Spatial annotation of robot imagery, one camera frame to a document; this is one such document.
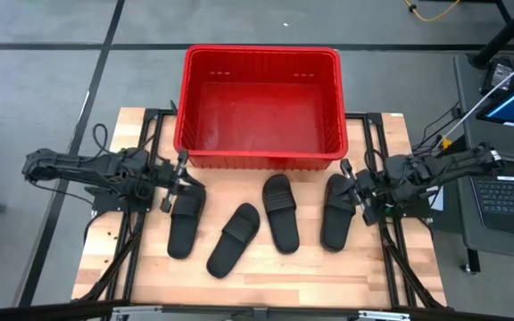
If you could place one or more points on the black table leg caster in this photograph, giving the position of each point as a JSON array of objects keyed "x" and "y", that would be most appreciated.
[{"x": 472, "y": 263}]

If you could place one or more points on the black power adapter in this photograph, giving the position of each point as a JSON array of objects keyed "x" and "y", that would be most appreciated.
[{"x": 500, "y": 73}]

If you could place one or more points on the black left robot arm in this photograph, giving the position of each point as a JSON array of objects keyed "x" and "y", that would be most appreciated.
[{"x": 83, "y": 167}]

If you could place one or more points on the thin black stand leg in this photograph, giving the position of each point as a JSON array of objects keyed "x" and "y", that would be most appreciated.
[{"x": 502, "y": 9}]

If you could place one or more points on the thick black stand pole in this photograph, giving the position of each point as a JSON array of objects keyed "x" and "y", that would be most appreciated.
[{"x": 507, "y": 32}]

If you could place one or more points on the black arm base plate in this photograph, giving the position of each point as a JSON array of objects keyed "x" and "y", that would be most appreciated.
[
  {"x": 413, "y": 211},
  {"x": 105, "y": 203}
]

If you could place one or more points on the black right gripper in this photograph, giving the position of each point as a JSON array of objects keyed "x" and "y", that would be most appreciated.
[{"x": 366, "y": 187}]

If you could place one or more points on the black foam slide sandal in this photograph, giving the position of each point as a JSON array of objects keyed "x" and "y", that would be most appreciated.
[
  {"x": 183, "y": 232},
  {"x": 230, "y": 249},
  {"x": 284, "y": 227},
  {"x": 335, "y": 227}
]

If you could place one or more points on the white paper sheet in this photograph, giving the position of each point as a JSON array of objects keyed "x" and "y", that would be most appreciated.
[{"x": 437, "y": 203}]

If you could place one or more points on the black aluminium frame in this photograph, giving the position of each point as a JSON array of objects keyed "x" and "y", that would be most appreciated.
[
  {"x": 152, "y": 134},
  {"x": 393, "y": 249}
]

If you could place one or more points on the yellow connector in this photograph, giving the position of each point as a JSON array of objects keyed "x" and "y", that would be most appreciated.
[{"x": 446, "y": 143}]

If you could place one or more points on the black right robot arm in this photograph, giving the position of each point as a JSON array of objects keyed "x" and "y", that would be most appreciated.
[{"x": 444, "y": 167}]

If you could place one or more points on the red plastic bin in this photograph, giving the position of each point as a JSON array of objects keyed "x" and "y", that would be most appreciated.
[{"x": 261, "y": 116}]

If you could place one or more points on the black front rail bar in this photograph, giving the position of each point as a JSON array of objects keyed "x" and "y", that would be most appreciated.
[{"x": 38, "y": 310}]

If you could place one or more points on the laptop computer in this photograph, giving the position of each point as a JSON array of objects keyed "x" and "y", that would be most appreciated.
[{"x": 466, "y": 111}]

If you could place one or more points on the black laptop keyboard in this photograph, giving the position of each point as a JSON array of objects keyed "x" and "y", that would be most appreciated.
[{"x": 507, "y": 196}]

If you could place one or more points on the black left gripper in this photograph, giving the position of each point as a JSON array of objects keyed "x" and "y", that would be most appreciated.
[{"x": 170, "y": 176}]

